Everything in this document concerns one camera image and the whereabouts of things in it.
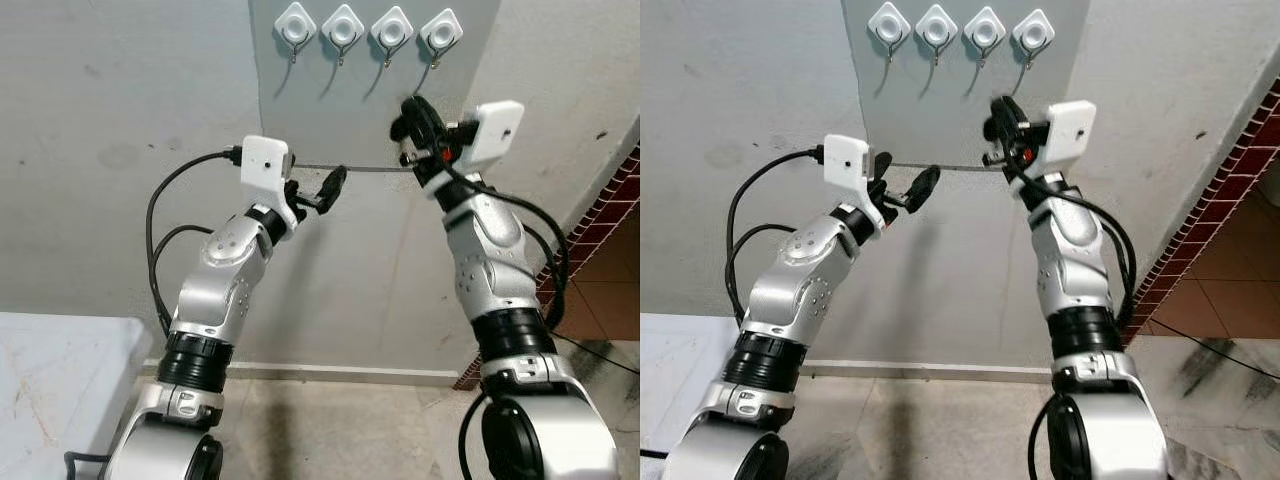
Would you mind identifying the grey wall board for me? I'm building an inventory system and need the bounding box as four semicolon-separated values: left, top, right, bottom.
841;0;1092;170
247;0;502;172

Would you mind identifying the red brick tile edging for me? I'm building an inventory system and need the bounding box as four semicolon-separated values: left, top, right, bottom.
1120;78;1280;347
454;144;641;392

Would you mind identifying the white diamond wall hook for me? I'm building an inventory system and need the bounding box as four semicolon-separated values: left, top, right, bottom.
914;3;960;67
320;3;366;68
273;1;318;65
369;5;415;70
1010;7;1057;71
418;7;465;71
962;5;1008;69
866;0;912;64

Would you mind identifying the black floor cable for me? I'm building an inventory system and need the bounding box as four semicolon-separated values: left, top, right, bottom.
550;334;641;378
1144;317;1280;382

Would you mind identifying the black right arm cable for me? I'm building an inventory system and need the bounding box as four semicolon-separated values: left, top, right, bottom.
438;165;572;332
1018;168;1142;332

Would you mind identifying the white folding table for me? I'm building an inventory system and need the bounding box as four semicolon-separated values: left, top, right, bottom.
640;312;744;453
0;312;154;480

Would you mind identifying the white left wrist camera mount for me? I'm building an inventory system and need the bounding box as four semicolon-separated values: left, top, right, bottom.
240;134;302;232
822;133;887;230

